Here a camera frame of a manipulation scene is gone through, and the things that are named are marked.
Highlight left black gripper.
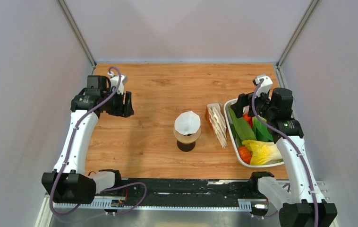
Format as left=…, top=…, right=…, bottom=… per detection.
left=101, top=88, right=135, bottom=118

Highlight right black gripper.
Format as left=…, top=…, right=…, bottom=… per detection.
left=230, top=87, right=274, bottom=121

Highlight white paper coffee filter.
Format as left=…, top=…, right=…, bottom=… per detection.
left=174, top=111, right=201, bottom=136

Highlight wooden ring dripper holder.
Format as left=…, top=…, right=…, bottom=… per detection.
left=173, top=127, right=201, bottom=144

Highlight glass carafe red lid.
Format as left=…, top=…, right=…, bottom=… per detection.
left=177, top=141, right=196, bottom=152

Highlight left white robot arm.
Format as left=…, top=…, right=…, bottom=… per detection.
left=42, top=74, right=134, bottom=204

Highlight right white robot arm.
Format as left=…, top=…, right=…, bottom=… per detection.
left=224, top=88, right=338, bottom=227

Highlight white plastic tray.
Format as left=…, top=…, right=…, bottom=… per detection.
left=223, top=98, right=284, bottom=168

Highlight red pepper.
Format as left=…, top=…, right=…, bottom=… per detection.
left=243, top=112, right=253, bottom=128

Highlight green leaf vegetable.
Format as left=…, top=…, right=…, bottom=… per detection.
left=228, top=107, right=256, bottom=141

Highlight stack of paper filters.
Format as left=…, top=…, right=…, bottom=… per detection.
left=205, top=103, right=227, bottom=148

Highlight green bok choy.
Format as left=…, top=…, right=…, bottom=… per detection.
left=252, top=116, right=273, bottom=142

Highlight orange tomato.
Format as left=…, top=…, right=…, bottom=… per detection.
left=238, top=146, right=252, bottom=165

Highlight yellow napa cabbage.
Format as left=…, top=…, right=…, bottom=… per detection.
left=242, top=140, right=283, bottom=166

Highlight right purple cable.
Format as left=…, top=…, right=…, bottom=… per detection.
left=251, top=78, right=320, bottom=227

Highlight purple cable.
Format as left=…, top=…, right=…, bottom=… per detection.
left=49, top=66, right=148, bottom=218
left=251, top=78, right=320, bottom=227

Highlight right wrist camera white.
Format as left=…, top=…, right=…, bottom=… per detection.
left=253, top=74, right=273, bottom=97

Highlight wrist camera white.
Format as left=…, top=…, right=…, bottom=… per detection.
left=108, top=72, right=128, bottom=95
left=253, top=74, right=273, bottom=97

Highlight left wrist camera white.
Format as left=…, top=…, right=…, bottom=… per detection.
left=108, top=72, right=128, bottom=95

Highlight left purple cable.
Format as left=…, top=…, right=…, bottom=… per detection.
left=49, top=66, right=148, bottom=218

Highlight aluminium frame post right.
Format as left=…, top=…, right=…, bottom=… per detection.
left=276, top=0, right=321, bottom=68

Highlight aluminium frame post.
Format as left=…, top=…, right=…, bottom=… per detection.
left=276, top=0, right=321, bottom=68
left=56, top=0, right=97, bottom=69

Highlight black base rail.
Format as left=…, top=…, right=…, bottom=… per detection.
left=99, top=178, right=271, bottom=216

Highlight aluminium frame post left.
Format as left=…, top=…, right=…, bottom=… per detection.
left=56, top=0, right=97, bottom=69

